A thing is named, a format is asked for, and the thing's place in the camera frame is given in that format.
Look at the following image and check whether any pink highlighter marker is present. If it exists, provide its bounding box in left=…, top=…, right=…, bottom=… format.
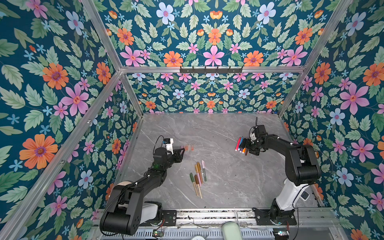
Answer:
left=235, top=137, right=242, bottom=152

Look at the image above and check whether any pink cap green pen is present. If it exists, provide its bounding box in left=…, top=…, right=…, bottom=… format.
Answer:
left=202, top=160, right=207, bottom=182

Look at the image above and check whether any blue marker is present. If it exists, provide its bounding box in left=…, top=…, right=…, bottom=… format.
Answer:
left=237, top=137, right=244, bottom=151

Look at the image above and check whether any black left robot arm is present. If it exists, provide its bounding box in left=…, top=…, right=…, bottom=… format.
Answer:
left=100, top=147, right=185, bottom=235

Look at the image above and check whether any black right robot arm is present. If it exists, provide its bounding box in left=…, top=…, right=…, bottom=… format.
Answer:
left=240, top=125, right=321, bottom=226

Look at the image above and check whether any tan cap pink pen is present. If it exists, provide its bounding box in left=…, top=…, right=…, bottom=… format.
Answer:
left=195, top=164, right=202, bottom=187

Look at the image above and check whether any green cap beige pen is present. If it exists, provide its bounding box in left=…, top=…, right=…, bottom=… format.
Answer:
left=190, top=173, right=200, bottom=197

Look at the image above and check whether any brown cap beige pen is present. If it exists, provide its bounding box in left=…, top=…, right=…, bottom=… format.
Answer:
left=194, top=175, right=203, bottom=199

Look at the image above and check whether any beige round alarm clock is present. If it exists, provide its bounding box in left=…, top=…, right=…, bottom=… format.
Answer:
left=115, top=181, right=132, bottom=189

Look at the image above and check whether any pale green rounded object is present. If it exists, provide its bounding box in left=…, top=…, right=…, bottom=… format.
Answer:
left=222, top=222, right=243, bottom=240

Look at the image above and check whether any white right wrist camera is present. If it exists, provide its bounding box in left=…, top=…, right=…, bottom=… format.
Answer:
left=249, top=126, right=260, bottom=142

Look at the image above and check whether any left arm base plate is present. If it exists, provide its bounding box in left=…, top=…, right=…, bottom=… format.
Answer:
left=148, top=210, right=178, bottom=227

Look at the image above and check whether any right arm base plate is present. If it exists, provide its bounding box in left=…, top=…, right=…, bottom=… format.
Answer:
left=252, top=208, right=297, bottom=226

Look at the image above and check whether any black wall hook rail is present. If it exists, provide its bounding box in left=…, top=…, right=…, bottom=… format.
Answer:
left=179, top=66, right=243, bottom=75

